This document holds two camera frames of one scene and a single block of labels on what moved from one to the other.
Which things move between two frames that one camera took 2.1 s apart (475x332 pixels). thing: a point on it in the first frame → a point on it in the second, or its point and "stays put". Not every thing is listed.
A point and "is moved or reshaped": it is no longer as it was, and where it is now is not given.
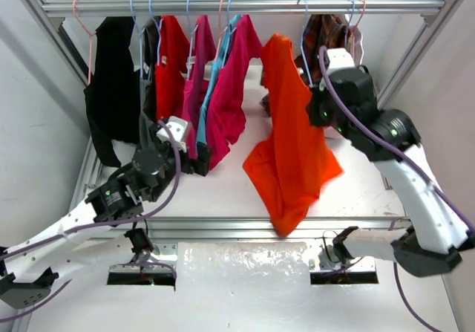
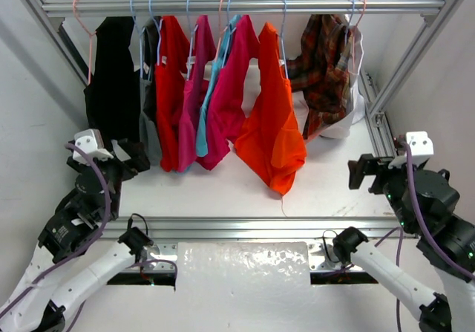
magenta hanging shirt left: x=202 y=53 stays put
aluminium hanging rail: x=416 y=5 stays put
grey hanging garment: x=147 y=114 stays put
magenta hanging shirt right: x=226 y=119 stays put
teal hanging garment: x=216 y=68 stays put
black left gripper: x=202 y=160 → x=121 y=157
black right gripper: x=315 y=119 → x=368 y=166
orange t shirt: x=290 y=154 is moved or reshaped
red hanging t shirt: x=174 y=60 stays put
